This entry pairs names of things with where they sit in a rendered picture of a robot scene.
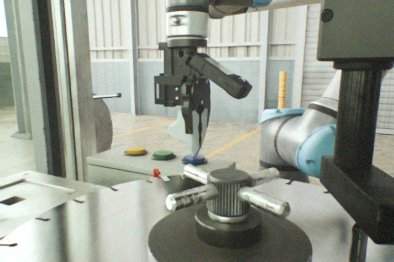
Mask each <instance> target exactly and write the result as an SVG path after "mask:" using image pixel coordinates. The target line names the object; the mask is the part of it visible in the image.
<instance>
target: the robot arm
mask: <svg viewBox="0 0 394 262"><path fill-rule="evenodd" d="M320 3H321V0H166V27H167V37H168V38H170V39H169V40H167V42H159V43H158V49H159V50H163V51H164V73H159V76H154V91H155V104H159V105H164V106H168V107H175V106H176V105H179V106H181V109H180V110H179V111H178V120H177V122H176V123H175V124H172V125H170V126H169V127H168V133H169V135H170V136H171V137H173V138H176V139H178V140H180V141H183V142H185V143H187V146H188V149H189V152H190V154H191V156H196V155H197V154H198V152H199V150H200V149H201V147H202V145H203V141H204V138H205V135H206V130H207V127H208V123H209V116H210V112H211V88H210V81H212V82H213V83H215V84H216V85H218V86H219V87H220V88H222V89H223V90H224V91H226V93H227V94H229V95H231V96H232V97H234V98H236V99H242V98H245V97H247V96H248V94H249V92H250V91H251V90H252V85H250V83H249V82H248V81H247V80H245V79H244V78H243V77H241V76H239V75H236V74H235V73H233V72H231V71H230V70H229V69H227V68H226V67H224V66H223V65H221V64H220V63H219V62H217V61H215V60H214V59H213V58H211V57H210V56H208V55H207V54H205V53H201V52H199V53H198V52H197V49H199V48H207V40H206V39H205V38H207V37H208V36H209V18H210V19H221V18H224V17H226V16H231V15H240V14H248V13H253V12H262V11H268V10H276V9H281V8H287V7H295V6H304V5H310V4H320ZM340 73H341V70H337V72H336V74H335V75H334V77H333V79H332V81H331V82H330V84H329V86H328V87H327V89H326V91H325V93H324V94H323V96H322V98H321V99H319V100H316V101H312V102H310V104H309V105H308V107H307V108H285V109H265V110H264V111H263V112H262V114H261V121H260V148H259V169H258V171H261V170H265V169H269V168H272V167H274V168H276V169H277V170H278V171H279V178H282V179H287V180H291V183H292V182H293V181H300V182H304V183H310V179H309V175H310V176H313V177H316V178H319V179H320V170H321V158H322V156H333V155H334V143H335V135H336V122H337V108H338V101H339V87H340ZM209 80H210V81H209ZM156 84H158V89H159V98H157V86H156ZM291 183H290V185H291ZM310 184H311V183H310Z"/></svg>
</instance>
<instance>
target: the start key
mask: <svg viewBox="0 0 394 262"><path fill-rule="evenodd" d="M173 156H174V152H173V151H170V150H158V151H155V152H154V153H153V157H156V158H169V157H173Z"/></svg>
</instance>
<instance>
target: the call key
mask: <svg viewBox="0 0 394 262"><path fill-rule="evenodd" d="M125 152H126V153H128V154H140V153H144V152H145V148H143V147H130V148H126V150H125Z"/></svg>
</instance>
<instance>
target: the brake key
mask: <svg viewBox="0 0 394 262"><path fill-rule="evenodd" d="M184 161H185V162H188V163H200V162H204V156H203V155H200V154H197V155H196V156H191V154H188V155H186V156H185V157H184Z"/></svg>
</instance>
